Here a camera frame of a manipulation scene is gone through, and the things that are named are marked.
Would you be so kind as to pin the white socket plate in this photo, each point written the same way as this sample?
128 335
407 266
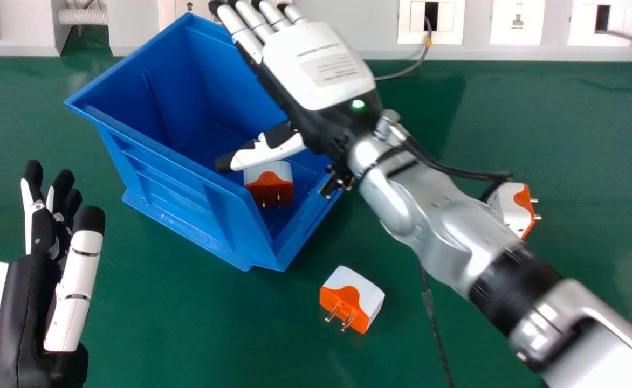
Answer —
184 6
516 21
583 24
445 21

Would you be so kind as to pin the blue plastic bin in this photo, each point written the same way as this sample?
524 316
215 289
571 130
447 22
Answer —
186 108

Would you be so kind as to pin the white-and-orange plug adapter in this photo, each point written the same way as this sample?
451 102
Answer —
515 207
355 293
270 186

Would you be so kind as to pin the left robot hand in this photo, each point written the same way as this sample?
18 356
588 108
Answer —
30 302

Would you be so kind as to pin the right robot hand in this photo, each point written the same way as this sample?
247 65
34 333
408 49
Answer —
316 64

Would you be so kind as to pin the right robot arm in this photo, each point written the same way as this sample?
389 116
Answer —
445 226

